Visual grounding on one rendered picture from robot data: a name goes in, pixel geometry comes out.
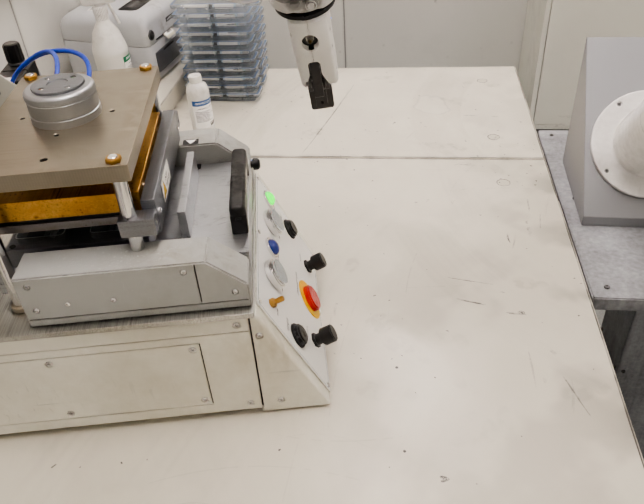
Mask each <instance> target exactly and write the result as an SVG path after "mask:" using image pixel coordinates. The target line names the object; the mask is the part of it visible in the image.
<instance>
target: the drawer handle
mask: <svg viewBox="0 0 644 504"><path fill-rule="evenodd" d="M247 176H249V165H248V158H247V153H246V150H245V149H243V148H240V149H234V150H233V151H232V158H231V177H230V196H229V213H230V222H231V228H232V233H233V234H234V235H235V234H245V233H249V225H248V218H247Z"/></svg>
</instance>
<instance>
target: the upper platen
mask: <svg viewBox="0 0 644 504"><path fill-rule="evenodd" d="M160 121H161V116H160V112H153V113H151V115H150V119H149V122H148V125H147V129H146V132H145V136H144V139H143V142H142V146H141V149H140V153H139V156H138V160H137V163H136V166H135V170H134V173H133V177H132V180H131V181H128V184H129V188H130V192H131V195H132V199H133V203H134V206H135V210H142V207H141V203H140V198H141V195H142V191H143V187H144V183H145V179H146V175H147V171H148V167H149V164H150V160H151V156H152V152H153V148H154V144H155V140H156V137H157V133H158V129H159V125H160ZM119 213H120V209H119V206H118V203H117V199H116V196H115V192H114V189H113V185H112V183H104V184H93V185H82V186H71V187H60V188H49V189H38V190H27V191H15V192H4V193H0V235H4V234H15V233H26V232H36V231H47V230H58V229H69V228H80V227H91V226H101V225H112V224H117V220H118V216H119Z"/></svg>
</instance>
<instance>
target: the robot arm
mask: <svg viewBox="0 0 644 504"><path fill-rule="evenodd" d="M269 2H270V4H271V6H272V7H273V8H274V9H275V10H276V12H277V13H278V14H279V15H280V16H282V17H284V18H286V19H287V23H288V28H289V33H290V37H291V42H292V46H293V51H294V55H295V59H296V63H297V67H298V71H299V75H300V79H301V82H302V85H303V86H304V87H306V88H307V86H308V90H309V96H310V101H311V106H312V109H313V110H316V109H323V108H330V107H333V106H334V97H333V91H332V83H337V81H338V80H339V74H338V66H337V58H336V50H335V43H334V37H333V31H332V24H331V15H330V8H331V7H332V6H333V5H334V2H335V0H269ZM590 150H591V156H592V160H593V163H594V165H595V167H596V169H597V171H598V172H599V174H600V175H601V176H602V178H603V179H604V180H605V181H606V182H607V183H608V184H609V185H610V186H612V187H613V188H615V189H616V190H618V191H620V192H622V193H624V194H627V195H629V196H633V197H637V198H644V90H641V91H636V92H632V93H628V94H626V95H624V96H621V97H619V98H618V99H616V100H615V101H613V102H612V103H611V104H610V105H608V106H607V107H606V108H605V109H604V110H603V112H602V113H601V114H600V116H599V117H598V118H597V120H596V122H595V124H594V126H593V130H592V133H591V139H590Z"/></svg>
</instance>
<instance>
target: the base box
mask: <svg viewBox="0 0 644 504"><path fill-rule="evenodd" d="M325 404H330V397H329V391H328V390H327V389H326V388H325V387H324V385H323V384H322V383H321V382H320V381H319V379H318V378H317V377H316V376H315V374H314V373H313V372H312V371H311V370H310V368H309V367H308V366H307V365H306V364H305V362H304V361H303V360H302V359H301V358H300V356H299V355H298V354H297V353H296V352H295V350H294V349H293V348H292V347H291V345H290V344H289V343H288V342H287V341H286V339H285V338H284V337H283V336H282V335H281V333H280V332H279V331H278V330H277V329H276V327H275V326H274V325H273V324H272V323H271V321H270V320H269V319H268V318H267V316H266V315H265V314H264V313H263V312H262V310H261V309H260V308H259V307H258V306H257V304H256V303H255V317H254V318H247V319H237V320H227V321H216V322H206V323H196V324H186V325H176V326H165V327H155V328H145V329H135V330H125V331H115V332H104V333H94V334H84V335H74V336H64V337H53V338H43V339H33V340H23V341H13V342H2V343H0V434H10V433H19V432H29V431H39V430H48V429H58V428H68V427H77V426H87V425H97V424H106V423H116V422H126V421H136V420H145V419H155V418H165V417H174V416H184V415H194V414H203V413H213V412H223V411H232V410H242V409H252V408H262V410H263V411H267V410H277V409H286V408H296V407H306V406H315V405H325Z"/></svg>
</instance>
